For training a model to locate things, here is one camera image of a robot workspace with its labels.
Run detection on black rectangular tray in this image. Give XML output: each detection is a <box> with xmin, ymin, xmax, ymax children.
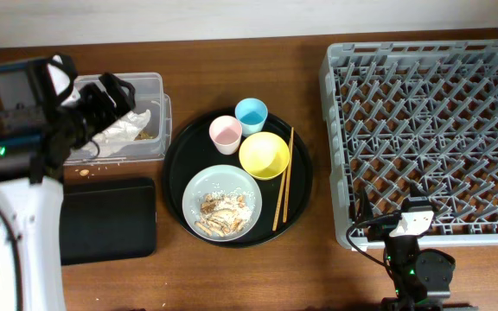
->
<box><xmin>59</xmin><ymin>177</ymin><xmax>156</xmax><ymax>265</ymax></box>

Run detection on grey plate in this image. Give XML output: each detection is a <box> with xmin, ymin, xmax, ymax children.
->
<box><xmin>182</xmin><ymin>165</ymin><xmax>263</xmax><ymax>243</ymax></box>

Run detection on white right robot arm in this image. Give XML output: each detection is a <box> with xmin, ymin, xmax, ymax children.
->
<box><xmin>356</xmin><ymin>184</ymin><xmax>437</xmax><ymax>241</ymax></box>

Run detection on black round tray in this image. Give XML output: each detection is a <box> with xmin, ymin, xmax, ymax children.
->
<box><xmin>161</xmin><ymin>108</ymin><xmax>313</xmax><ymax>248</ymax></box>

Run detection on grey dishwasher rack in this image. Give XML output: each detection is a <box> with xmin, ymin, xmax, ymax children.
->
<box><xmin>319</xmin><ymin>39</ymin><xmax>498</xmax><ymax>250</ymax></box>

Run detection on yellow bowl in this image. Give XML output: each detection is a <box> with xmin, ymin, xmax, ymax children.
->
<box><xmin>239</xmin><ymin>132</ymin><xmax>291</xmax><ymax>181</ymax></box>

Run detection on left wooden chopstick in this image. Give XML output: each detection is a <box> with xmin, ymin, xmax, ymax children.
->
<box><xmin>272</xmin><ymin>129</ymin><xmax>294</xmax><ymax>232</ymax></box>

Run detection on wooden chopstick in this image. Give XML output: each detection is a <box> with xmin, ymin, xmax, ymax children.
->
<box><xmin>282</xmin><ymin>127</ymin><xmax>295</xmax><ymax>223</ymax></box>
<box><xmin>272</xmin><ymin>129</ymin><xmax>294</xmax><ymax>232</ymax></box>

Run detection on rice and food scraps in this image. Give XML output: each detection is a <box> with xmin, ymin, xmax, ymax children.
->
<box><xmin>194</xmin><ymin>193</ymin><xmax>252</xmax><ymax>238</ymax></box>

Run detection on clear plastic bin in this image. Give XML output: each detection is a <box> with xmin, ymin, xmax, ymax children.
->
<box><xmin>66</xmin><ymin>73</ymin><xmax>172</xmax><ymax>166</ymax></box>

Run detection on white napkin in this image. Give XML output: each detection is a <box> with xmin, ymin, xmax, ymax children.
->
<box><xmin>81</xmin><ymin>110</ymin><xmax>151</xmax><ymax>157</ymax></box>

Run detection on blue cup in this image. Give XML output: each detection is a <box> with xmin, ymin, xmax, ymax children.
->
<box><xmin>234</xmin><ymin>98</ymin><xmax>268</xmax><ymax>136</ymax></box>

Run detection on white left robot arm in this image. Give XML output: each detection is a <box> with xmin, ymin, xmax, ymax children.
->
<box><xmin>0</xmin><ymin>73</ymin><xmax>136</xmax><ymax>310</ymax></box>

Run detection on right wooden chopstick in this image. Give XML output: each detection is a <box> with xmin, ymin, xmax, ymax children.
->
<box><xmin>282</xmin><ymin>127</ymin><xmax>295</xmax><ymax>223</ymax></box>

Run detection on pink cup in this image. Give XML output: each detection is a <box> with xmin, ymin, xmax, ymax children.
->
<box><xmin>209</xmin><ymin>116</ymin><xmax>242</xmax><ymax>156</ymax></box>

